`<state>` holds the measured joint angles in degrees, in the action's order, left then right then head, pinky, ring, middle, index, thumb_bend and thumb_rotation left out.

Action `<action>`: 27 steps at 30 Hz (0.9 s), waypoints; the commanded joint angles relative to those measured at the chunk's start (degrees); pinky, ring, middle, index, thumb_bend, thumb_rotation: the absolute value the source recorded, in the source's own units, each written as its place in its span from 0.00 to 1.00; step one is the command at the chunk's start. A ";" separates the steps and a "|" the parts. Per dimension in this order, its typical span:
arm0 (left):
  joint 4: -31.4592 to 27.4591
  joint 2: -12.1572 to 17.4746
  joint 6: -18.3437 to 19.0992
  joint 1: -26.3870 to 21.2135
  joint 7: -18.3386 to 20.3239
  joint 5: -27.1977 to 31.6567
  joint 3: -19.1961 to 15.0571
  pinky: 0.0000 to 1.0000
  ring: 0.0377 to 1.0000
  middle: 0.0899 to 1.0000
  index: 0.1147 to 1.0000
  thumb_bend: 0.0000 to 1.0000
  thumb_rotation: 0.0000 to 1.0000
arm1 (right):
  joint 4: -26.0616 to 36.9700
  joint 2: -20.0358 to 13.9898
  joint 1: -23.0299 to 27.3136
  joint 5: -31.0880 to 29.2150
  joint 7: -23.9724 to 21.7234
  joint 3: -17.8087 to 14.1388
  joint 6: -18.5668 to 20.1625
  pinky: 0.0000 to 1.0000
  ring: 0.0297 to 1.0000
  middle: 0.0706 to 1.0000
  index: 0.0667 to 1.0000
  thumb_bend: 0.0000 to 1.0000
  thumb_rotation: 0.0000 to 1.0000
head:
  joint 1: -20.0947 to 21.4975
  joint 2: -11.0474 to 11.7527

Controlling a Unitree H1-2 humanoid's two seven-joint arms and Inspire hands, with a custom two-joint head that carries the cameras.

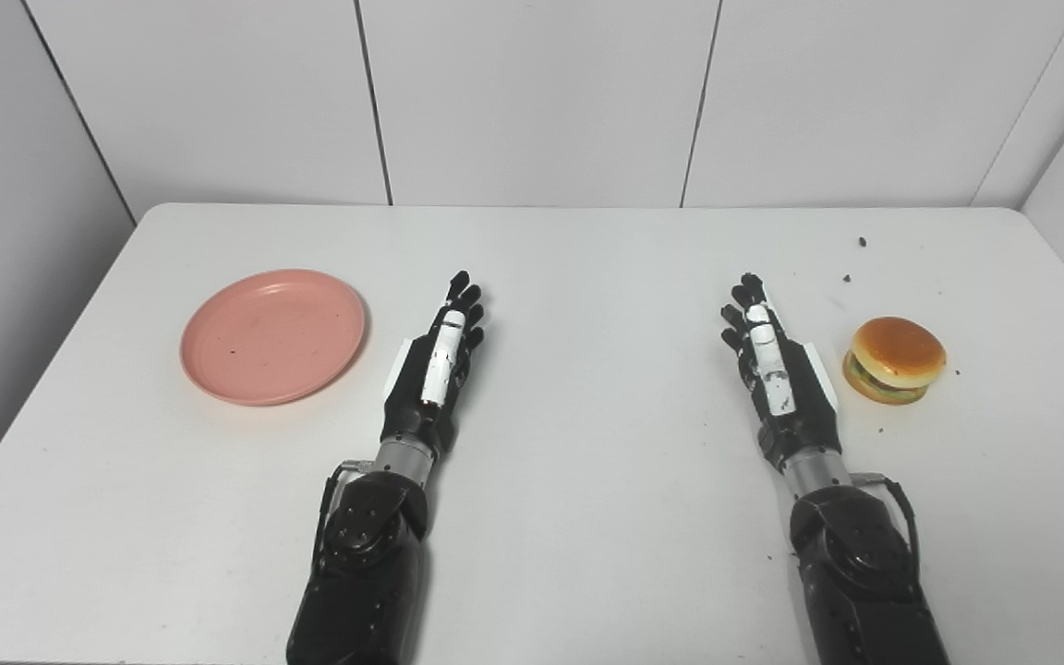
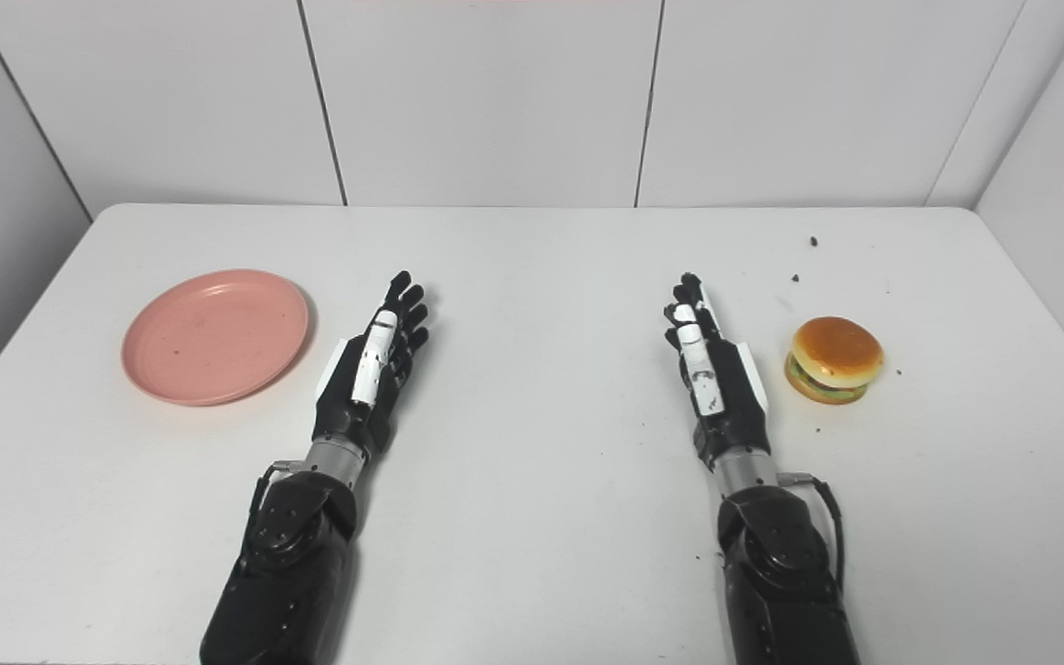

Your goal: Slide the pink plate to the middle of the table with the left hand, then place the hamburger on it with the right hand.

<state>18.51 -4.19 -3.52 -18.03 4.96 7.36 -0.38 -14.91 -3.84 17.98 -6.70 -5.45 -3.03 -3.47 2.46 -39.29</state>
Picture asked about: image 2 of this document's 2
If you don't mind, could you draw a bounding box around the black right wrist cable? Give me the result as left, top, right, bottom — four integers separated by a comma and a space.
777, 472, 846, 592

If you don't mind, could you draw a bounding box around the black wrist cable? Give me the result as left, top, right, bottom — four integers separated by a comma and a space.
777, 472, 846, 592
248, 460, 300, 555

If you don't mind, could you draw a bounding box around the pink round plate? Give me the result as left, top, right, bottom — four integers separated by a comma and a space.
122, 269, 310, 407

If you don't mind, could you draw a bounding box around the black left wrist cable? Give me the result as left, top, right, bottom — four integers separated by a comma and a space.
248, 460, 300, 555

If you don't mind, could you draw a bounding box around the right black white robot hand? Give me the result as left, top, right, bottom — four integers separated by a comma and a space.
663, 272, 772, 469

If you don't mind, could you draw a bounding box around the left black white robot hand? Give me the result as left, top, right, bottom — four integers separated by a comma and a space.
313, 271, 430, 453

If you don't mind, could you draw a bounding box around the toy hamburger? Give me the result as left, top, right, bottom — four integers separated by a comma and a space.
784, 317, 885, 405

